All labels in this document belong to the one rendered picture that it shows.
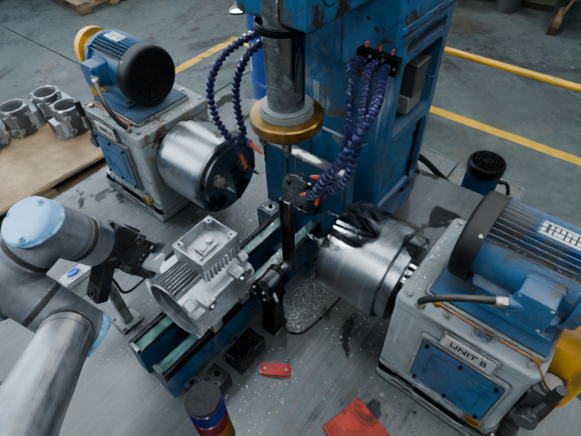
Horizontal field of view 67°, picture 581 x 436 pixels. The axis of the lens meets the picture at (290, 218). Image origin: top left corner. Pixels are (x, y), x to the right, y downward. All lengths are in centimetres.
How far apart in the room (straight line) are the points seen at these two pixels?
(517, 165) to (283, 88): 248
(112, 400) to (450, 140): 275
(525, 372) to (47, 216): 86
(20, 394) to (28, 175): 267
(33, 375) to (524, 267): 75
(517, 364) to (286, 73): 72
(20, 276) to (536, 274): 86
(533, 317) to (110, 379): 102
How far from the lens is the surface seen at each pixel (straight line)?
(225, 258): 106
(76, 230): 84
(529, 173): 327
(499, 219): 85
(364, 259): 101
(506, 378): 97
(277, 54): 97
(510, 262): 86
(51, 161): 325
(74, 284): 117
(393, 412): 121
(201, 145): 130
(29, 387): 62
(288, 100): 102
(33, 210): 82
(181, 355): 115
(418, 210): 162
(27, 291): 86
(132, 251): 96
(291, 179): 130
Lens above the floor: 193
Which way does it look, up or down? 47 degrees down
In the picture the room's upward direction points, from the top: 2 degrees counter-clockwise
